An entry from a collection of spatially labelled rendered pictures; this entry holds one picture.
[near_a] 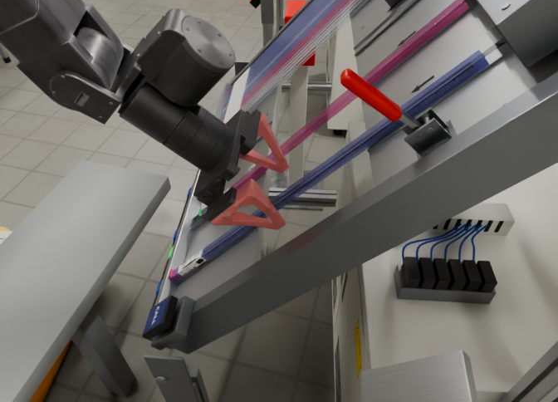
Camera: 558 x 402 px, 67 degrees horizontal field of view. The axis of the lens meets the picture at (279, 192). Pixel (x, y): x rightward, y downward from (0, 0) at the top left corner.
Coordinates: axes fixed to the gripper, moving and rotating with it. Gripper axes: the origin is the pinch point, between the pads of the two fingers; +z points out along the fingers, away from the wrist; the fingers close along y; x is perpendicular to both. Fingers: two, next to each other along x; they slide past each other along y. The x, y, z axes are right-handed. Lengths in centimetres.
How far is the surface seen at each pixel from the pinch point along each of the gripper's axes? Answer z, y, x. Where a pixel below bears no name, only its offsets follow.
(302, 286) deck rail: 5.7, -9.8, 1.4
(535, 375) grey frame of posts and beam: 39.1, -11.5, -8.4
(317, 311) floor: 70, 37, 61
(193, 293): 2.0, -4.8, 19.6
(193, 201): 0.6, 16.0, 25.1
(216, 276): 2.0, -4.4, 14.2
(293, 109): 33, 94, 37
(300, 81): 27, 94, 27
